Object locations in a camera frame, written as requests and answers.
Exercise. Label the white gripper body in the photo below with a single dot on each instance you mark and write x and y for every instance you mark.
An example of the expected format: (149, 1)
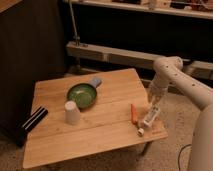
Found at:
(155, 93)

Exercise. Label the white plastic bottle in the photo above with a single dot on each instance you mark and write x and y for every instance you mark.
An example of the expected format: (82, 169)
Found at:
(148, 120)

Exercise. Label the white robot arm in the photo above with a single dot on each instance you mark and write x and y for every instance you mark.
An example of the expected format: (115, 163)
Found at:
(169, 70)

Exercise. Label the green ceramic bowl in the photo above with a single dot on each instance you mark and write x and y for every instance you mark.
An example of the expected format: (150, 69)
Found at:
(83, 94)

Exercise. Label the small blue object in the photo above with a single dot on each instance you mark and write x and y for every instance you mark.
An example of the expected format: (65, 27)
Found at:
(96, 81)

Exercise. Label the wooden folding table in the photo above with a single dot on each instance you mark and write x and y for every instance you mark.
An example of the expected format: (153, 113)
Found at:
(105, 126)

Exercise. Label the grey metal beam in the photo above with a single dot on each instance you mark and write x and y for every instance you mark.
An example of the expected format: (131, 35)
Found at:
(198, 69)

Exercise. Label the upper wooden shelf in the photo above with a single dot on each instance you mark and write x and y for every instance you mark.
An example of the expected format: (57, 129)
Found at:
(147, 8)

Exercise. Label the white upside-down cup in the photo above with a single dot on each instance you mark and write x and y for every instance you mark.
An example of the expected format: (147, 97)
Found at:
(72, 113)

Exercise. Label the metal stand pole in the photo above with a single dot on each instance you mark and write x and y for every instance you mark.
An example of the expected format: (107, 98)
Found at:
(76, 37)

